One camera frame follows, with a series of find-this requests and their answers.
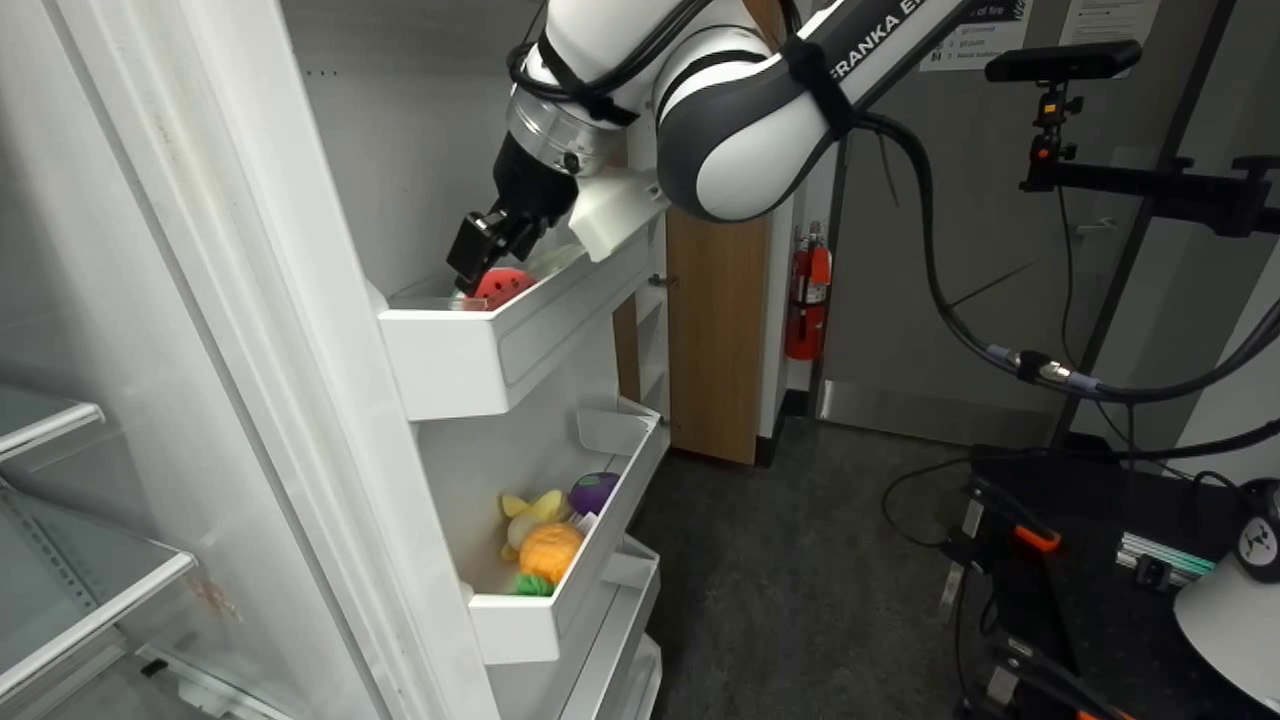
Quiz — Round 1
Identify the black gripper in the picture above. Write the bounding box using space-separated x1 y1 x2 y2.
443 131 584 296

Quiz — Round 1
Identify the watermelon slice plush toy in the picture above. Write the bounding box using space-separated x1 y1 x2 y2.
461 262 539 314

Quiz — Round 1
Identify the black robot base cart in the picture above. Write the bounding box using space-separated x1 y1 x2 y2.
875 441 1280 720

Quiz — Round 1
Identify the purple eggplant plush toy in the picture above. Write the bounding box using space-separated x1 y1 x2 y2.
569 468 624 519

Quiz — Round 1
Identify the yellow banana plush toy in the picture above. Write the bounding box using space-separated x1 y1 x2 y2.
496 484 571 551

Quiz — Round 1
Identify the pineapple plush toy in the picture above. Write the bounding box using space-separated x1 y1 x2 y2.
507 519 587 601

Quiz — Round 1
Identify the white door shelf bin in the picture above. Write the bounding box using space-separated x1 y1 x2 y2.
371 217 672 424

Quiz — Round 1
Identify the white refrigerator door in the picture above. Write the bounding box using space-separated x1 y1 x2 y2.
273 0 672 720
0 0 499 720

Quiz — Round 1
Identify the translucent white shelf divider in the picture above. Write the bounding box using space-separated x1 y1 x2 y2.
571 397 663 465

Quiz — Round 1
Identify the red fire extinguisher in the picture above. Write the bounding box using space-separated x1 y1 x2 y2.
781 220 840 368

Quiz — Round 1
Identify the white door shelf with divider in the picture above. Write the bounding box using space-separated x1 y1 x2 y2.
457 397 674 667

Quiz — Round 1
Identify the narrow white door shelf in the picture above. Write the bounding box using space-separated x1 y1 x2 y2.
557 534 666 720

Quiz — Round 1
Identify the white round lamp shade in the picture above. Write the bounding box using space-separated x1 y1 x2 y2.
1168 546 1280 720

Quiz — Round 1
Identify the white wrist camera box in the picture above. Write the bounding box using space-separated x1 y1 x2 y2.
563 168 672 262

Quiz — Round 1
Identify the white wall poster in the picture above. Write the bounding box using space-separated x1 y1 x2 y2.
914 0 1040 76

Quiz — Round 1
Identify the black bar-shaped stereo camera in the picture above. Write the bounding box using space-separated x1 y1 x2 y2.
984 35 1147 88

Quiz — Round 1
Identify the black camera mounting stand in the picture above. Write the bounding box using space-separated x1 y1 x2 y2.
1021 0 1280 241

